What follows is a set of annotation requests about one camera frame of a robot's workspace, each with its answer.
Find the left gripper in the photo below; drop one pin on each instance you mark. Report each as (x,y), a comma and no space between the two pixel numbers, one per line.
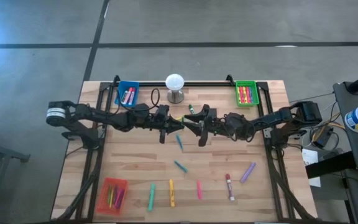
(135,119)

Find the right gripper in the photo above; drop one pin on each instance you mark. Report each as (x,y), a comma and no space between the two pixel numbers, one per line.
(225,127)

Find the slim blue highlighter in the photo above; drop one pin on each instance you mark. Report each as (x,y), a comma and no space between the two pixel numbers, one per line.
(181,166)
(179,142)

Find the magenta Expo marker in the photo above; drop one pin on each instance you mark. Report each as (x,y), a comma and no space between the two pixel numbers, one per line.
(132,97)

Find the orange-red highlighter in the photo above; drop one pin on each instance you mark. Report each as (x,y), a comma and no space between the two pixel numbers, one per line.
(241,95)

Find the orange Expo marker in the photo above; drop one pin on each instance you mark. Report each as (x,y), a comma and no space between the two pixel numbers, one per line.
(128,95)

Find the coral pink highlighter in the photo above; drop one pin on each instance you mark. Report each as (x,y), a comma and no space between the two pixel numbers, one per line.
(248,94)

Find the fat blue highlighter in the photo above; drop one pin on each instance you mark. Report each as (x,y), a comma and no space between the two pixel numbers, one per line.
(251,96)

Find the fat lavender highlighter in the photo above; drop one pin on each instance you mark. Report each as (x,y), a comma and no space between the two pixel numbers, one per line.
(248,172)

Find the fat yellow Sharpie highlighter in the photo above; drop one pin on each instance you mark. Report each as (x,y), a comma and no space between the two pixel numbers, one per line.
(171,193)

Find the dark red Expo marker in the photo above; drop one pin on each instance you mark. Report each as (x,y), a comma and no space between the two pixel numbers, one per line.
(229,186)

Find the fat teal highlighter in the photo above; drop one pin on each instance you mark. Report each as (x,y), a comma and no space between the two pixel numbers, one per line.
(151,197)

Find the slim green highlighter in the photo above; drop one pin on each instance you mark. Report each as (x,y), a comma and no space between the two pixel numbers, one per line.
(109,194)

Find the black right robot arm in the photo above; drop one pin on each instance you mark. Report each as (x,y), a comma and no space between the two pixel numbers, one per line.
(275,118)

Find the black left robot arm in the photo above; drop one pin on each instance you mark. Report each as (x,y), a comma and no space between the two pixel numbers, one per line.
(85,113)

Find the white mushroom lamp metal base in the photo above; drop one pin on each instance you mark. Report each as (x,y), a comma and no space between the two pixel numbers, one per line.
(175,82)

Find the green plastic basket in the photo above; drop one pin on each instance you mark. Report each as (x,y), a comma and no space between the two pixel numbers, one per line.
(238,82)

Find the blue plastic basket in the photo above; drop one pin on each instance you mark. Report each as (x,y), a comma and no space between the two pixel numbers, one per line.
(119,88)

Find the fat pink highlighter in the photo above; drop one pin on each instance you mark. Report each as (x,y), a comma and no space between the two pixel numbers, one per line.
(199,189)

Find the orange plastic basket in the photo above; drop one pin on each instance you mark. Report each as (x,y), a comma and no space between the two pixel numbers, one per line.
(102,205)

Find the white paper sheet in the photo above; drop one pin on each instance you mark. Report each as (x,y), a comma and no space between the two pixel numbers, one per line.
(310,157)

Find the black power adapter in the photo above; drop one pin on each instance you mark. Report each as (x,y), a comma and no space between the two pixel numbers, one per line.
(322,138)

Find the black bar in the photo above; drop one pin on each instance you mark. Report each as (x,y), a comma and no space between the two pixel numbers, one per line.
(331,165)

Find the grey metal stand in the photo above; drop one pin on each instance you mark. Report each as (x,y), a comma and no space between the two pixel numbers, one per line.
(11,154)

